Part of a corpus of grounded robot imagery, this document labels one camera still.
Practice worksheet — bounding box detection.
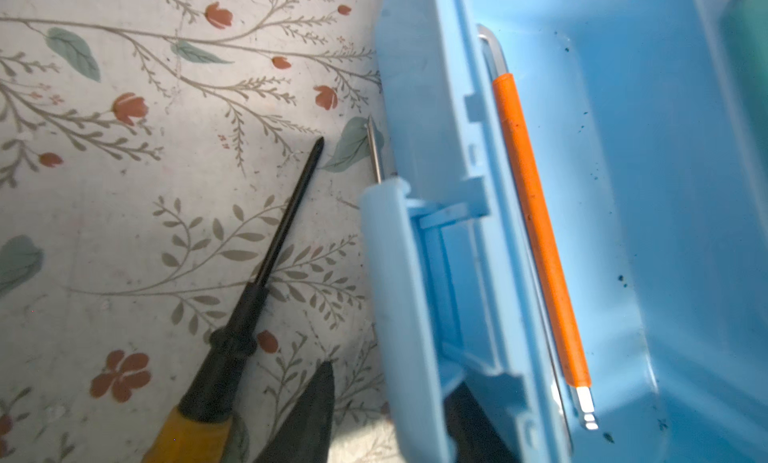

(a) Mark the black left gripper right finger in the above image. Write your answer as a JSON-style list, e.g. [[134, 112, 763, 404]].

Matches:
[[444, 383, 518, 463]]

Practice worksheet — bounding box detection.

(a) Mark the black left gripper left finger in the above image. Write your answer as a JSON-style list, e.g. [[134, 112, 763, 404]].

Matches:
[[254, 361, 335, 463]]

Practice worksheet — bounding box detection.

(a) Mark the orange handled screwdriver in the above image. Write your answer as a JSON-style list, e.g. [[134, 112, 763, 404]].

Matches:
[[142, 137, 324, 462]]

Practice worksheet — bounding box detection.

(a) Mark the orange handled hex key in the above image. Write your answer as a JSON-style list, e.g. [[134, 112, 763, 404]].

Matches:
[[477, 24, 599, 431]]

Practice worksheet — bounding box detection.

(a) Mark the light blue plastic tool box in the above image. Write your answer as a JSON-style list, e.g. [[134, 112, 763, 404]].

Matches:
[[361, 0, 767, 462]]

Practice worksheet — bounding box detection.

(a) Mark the teal utility knife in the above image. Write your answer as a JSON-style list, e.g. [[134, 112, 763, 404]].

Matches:
[[720, 0, 767, 163]]

